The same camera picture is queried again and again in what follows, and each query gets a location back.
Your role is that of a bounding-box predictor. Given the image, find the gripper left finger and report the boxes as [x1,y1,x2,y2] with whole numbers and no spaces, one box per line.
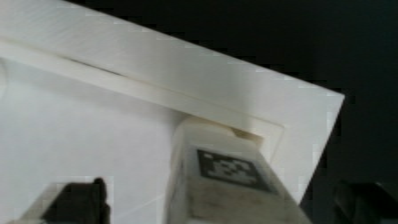
[41,178,110,224]

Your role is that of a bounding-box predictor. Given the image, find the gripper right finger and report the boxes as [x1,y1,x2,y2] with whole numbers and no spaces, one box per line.
[332,182,398,224]

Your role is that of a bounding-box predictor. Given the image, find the white table leg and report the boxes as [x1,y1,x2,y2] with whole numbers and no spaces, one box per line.
[164,117,313,224]

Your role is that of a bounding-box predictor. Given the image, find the white U-shaped obstacle fence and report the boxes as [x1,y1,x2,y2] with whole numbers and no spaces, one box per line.
[0,0,345,199]

